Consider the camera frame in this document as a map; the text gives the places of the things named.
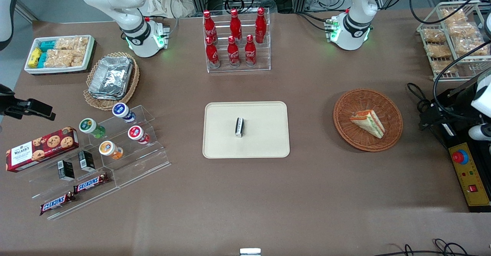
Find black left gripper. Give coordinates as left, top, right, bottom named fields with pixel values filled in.
left=420, top=83, right=480, bottom=130

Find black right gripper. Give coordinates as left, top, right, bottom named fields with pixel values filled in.
left=0, top=84, right=56, bottom=121

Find plastic triangle sandwich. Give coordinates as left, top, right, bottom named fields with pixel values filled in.
left=349, top=109, right=385, bottom=139

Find white rectangular snack tray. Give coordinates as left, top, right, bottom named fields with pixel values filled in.
left=24, top=35, right=96, bottom=75

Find light wicker basket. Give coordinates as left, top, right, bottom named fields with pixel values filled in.
left=83, top=52, right=140, bottom=111

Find brown wicker basket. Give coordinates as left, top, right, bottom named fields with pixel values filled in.
left=333, top=89, right=403, bottom=152

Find beige plastic tray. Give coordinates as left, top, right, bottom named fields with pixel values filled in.
left=203, top=101, right=290, bottom=159

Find red tartan cookie box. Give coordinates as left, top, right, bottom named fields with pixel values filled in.
left=6, top=127, right=79, bottom=173

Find yellow snack pack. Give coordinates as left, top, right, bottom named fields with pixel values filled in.
left=28, top=48, right=42, bottom=68

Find green lid gum jar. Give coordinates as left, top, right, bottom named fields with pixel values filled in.
left=79, top=118, right=106, bottom=139

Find yellow emergency stop panel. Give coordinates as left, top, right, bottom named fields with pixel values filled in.
left=448, top=142, right=491, bottom=207

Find silver foil pack stack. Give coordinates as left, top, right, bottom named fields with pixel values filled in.
left=88, top=56, right=133, bottom=101

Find orange lid gum jar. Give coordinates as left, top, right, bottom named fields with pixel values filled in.
left=99, top=140, right=124, bottom=161

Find blue lid gum jar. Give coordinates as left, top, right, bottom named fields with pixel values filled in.
left=112, top=102, right=136, bottom=124

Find snickers chocolate bar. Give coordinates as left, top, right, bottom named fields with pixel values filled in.
left=74, top=173, right=110, bottom=194
left=40, top=193, right=76, bottom=216

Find red lid gum jar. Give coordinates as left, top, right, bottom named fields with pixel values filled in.
left=128, top=126, right=150, bottom=145

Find clear acrylic step display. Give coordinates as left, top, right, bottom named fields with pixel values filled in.
left=17, top=104, right=171, bottom=221

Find crumpled beige cloth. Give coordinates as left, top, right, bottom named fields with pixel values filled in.
left=143, top=0, right=197, bottom=18

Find clear acrylic bottle rack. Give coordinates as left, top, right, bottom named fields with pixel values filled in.
left=203, top=8, right=271, bottom=73

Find red cola bottle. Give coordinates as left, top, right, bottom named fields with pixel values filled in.
left=229, top=9, right=243, bottom=43
left=255, top=7, right=267, bottom=44
left=203, top=10, right=218, bottom=45
left=244, top=35, right=257, bottom=67
left=227, top=36, right=241, bottom=67
left=205, top=37, right=221, bottom=69

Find black coiled power cable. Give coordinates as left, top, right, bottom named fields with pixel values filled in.
left=407, top=83, right=436, bottom=130

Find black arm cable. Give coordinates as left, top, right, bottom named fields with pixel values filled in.
left=409, top=0, right=484, bottom=25
left=433, top=49, right=491, bottom=119

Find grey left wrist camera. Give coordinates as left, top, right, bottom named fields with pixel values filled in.
left=468, top=124, right=491, bottom=142

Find white wire rack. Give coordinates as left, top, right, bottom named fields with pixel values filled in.
left=417, top=1, right=491, bottom=82

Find black floor cable bundle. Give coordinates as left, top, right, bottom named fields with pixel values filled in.
left=374, top=238, right=481, bottom=256

